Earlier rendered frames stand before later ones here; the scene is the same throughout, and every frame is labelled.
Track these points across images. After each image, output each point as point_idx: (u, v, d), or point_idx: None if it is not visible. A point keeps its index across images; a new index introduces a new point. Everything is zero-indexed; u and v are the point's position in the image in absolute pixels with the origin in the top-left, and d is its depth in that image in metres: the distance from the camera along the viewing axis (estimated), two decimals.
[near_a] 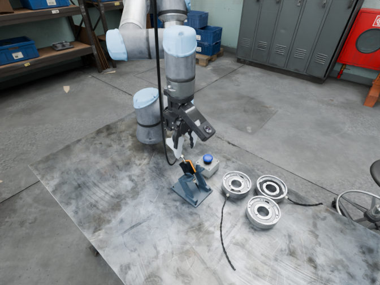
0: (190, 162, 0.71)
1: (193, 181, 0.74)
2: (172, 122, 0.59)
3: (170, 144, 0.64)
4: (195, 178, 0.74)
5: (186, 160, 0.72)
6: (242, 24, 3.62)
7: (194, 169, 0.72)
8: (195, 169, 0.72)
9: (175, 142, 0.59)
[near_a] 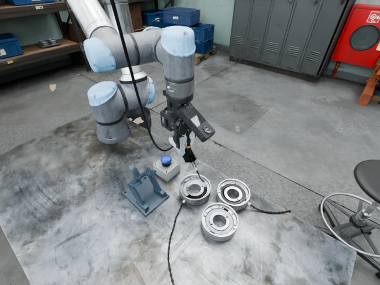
0: (190, 148, 0.66)
1: (194, 169, 0.69)
2: (172, 123, 0.59)
3: (173, 143, 0.65)
4: (196, 165, 0.69)
5: (185, 147, 0.67)
6: (234, 21, 3.53)
7: (194, 157, 0.67)
8: (195, 156, 0.67)
9: (176, 143, 0.60)
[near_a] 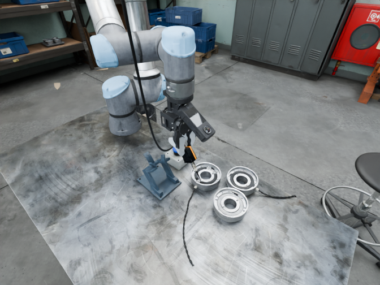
0: (190, 148, 0.66)
1: (194, 169, 0.69)
2: (172, 123, 0.59)
3: (172, 143, 0.65)
4: (195, 166, 0.69)
5: (186, 147, 0.67)
6: (236, 20, 3.57)
7: (195, 156, 0.67)
8: (195, 156, 0.67)
9: (176, 143, 0.60)
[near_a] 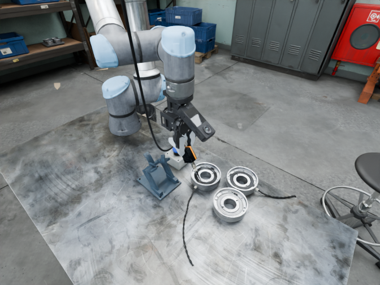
0: (190, 148, 0.66)
1: (194, 169, 0.69)
2: (172, 123, 0.59)
3: (172, 143, 0.65)
4: (195, 166, 0.69)
5: (186, 147, 0.67)
6: (236, 20, 3.57)
7: (195, 156, 0.67)
8: (195, 156, 0.67)
9: (176, 143, 0.60)
